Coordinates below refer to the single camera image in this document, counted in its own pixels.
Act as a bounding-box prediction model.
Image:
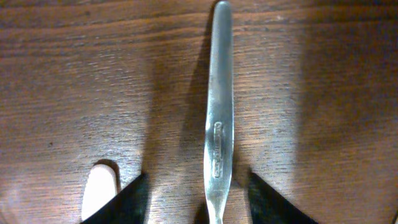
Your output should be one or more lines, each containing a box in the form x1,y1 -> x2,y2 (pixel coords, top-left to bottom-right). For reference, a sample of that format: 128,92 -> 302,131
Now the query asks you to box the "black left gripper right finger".
248,172 -> 318,224

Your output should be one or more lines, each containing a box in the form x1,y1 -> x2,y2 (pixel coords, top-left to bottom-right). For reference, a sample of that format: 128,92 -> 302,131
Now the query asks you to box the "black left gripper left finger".
81,173 -> 149,224

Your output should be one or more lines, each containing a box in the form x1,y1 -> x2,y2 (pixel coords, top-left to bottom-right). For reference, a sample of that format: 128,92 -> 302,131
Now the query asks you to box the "steel dessert spoon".
203,1 -> 234,224

